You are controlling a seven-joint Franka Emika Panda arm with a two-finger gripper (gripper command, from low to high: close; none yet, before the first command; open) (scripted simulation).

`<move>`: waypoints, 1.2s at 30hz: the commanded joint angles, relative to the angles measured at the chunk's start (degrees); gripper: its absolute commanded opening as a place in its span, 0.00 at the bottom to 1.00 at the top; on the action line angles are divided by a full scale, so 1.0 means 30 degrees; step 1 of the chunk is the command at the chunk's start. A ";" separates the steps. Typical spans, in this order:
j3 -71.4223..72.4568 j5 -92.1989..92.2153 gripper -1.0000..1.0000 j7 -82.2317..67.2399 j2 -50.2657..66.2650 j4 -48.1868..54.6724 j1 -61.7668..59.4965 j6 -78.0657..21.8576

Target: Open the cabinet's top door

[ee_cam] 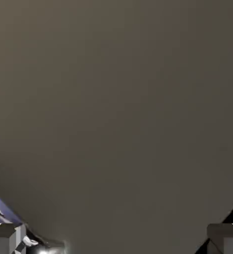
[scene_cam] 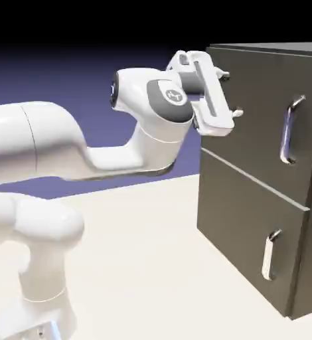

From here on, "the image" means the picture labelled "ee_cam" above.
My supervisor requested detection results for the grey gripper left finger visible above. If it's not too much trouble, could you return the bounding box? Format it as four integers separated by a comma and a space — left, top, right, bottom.
0, 223, 27, 254

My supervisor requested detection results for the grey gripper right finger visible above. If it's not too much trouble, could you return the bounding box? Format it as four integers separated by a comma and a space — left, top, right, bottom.
206, 223, 233, 254

